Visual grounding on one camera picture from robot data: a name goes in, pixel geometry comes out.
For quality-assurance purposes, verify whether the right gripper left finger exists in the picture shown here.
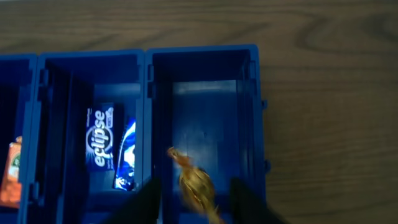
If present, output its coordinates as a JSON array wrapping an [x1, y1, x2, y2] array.
[[102, 177, 163, 224]]

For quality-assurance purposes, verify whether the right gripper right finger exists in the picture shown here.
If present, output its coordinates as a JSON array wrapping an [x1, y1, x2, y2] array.
[[229, 177, 287, 224]]

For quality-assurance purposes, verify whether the gold candy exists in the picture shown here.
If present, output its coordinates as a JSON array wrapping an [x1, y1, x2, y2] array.
[[166, 146, 225, 224]]

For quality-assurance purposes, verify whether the blue candy pack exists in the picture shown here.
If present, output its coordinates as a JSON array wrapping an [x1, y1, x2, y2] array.
[[85, 103, 116, 172], [113, 116, 137, 192]]

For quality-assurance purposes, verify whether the blue tray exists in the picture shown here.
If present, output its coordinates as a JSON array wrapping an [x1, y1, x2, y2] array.
[[0, 44, 272, 224]]

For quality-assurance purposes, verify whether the orange candy box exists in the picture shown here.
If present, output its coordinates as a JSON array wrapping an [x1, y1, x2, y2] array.
[[0, 136, 23, 209]]

